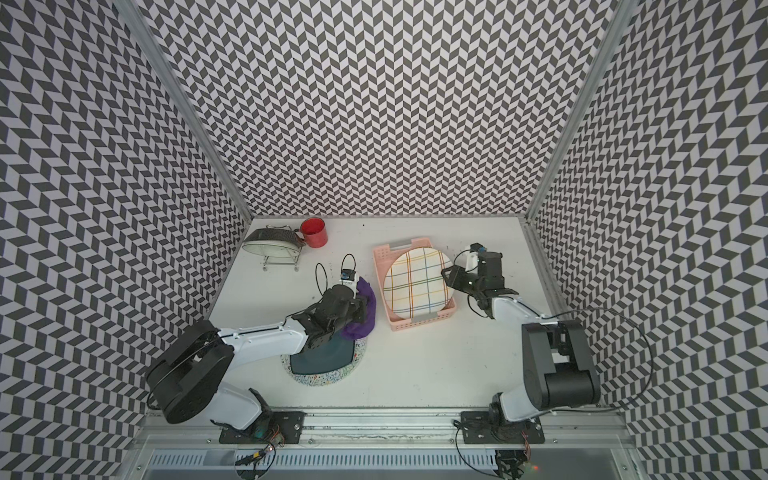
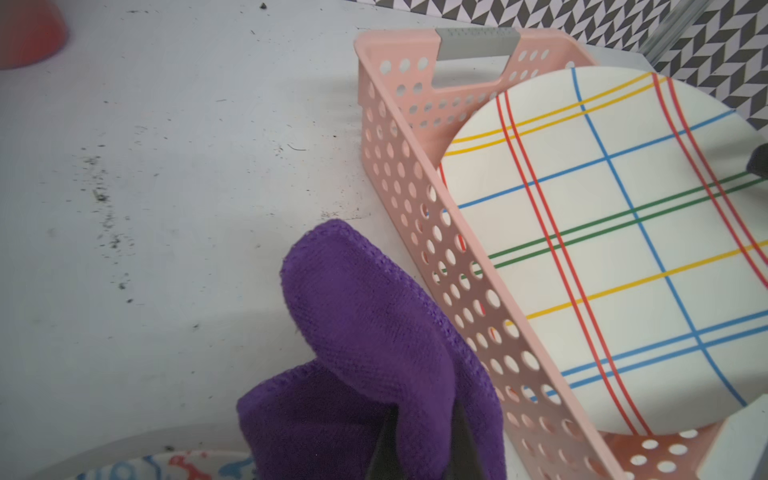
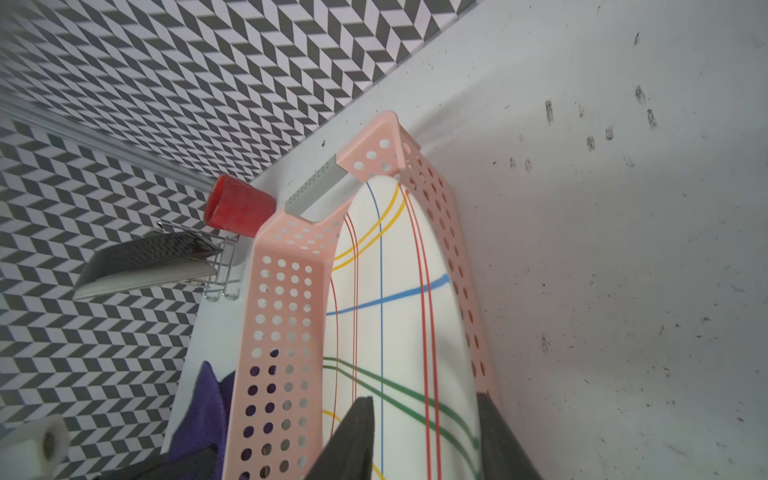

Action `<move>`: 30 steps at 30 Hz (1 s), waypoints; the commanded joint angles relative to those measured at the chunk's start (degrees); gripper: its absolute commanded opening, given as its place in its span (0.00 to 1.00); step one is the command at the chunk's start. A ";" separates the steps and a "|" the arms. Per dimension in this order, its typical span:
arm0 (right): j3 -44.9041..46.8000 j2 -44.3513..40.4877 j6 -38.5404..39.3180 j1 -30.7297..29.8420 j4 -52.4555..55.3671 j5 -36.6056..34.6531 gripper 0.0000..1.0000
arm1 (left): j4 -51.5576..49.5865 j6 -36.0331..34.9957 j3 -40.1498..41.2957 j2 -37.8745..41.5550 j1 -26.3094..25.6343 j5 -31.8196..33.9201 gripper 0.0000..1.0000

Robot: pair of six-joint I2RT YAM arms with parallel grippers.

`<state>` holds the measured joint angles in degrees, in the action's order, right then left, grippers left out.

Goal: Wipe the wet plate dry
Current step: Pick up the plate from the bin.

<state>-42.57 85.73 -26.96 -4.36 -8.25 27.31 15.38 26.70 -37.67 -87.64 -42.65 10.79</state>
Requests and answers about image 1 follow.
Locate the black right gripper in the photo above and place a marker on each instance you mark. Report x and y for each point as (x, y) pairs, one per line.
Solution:
(455, 276)

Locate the aluminium corner post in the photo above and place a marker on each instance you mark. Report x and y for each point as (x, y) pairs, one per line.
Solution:
(140, 31)
(607, 48)

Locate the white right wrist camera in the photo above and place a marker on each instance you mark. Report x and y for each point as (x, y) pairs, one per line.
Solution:
(473, 256)

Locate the red plastic cup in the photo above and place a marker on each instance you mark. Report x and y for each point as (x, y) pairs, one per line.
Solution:
(314, 233)

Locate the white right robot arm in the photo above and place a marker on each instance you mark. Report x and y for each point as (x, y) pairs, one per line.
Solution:
(557, 367)

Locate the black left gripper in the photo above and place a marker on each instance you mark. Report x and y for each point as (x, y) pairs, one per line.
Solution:
(361, 304)

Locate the grey plate behind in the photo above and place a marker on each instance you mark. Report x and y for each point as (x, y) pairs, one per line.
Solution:
(285, 234)

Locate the aluminium corner post left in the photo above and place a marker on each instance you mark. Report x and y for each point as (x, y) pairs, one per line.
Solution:
(140, 31)

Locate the chrome wire plate stand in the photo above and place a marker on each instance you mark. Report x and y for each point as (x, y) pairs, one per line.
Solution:
(287, 262)

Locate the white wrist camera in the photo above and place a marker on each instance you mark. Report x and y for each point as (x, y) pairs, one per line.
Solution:
(473, 256)
(348, 277)

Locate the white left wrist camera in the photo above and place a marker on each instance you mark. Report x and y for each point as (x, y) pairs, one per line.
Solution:
(348, 277)

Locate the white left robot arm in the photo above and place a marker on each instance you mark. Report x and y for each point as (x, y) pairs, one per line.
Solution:
(187, 380)

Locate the purple cloth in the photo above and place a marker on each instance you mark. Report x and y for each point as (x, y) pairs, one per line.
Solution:
(353, 333)

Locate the pink perforated plastic basket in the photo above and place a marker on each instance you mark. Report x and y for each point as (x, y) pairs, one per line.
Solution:
(384, 256)

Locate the cream floral plate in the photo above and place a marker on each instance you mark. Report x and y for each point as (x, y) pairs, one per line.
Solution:
(273, 248)

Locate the colourful squiggle pattern plate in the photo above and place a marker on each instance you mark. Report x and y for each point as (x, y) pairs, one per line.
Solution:
(329, 378)

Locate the plaid striped white plate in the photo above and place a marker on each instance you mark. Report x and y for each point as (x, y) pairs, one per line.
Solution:
(413, 286)

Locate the aluminium corner post right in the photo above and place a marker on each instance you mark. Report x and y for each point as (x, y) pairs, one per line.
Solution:
(607, 48)

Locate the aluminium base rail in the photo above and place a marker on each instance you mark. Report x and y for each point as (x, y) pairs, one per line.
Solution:
(431, 440)

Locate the dark teal plate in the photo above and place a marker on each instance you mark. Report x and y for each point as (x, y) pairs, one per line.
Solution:
(337, 353)

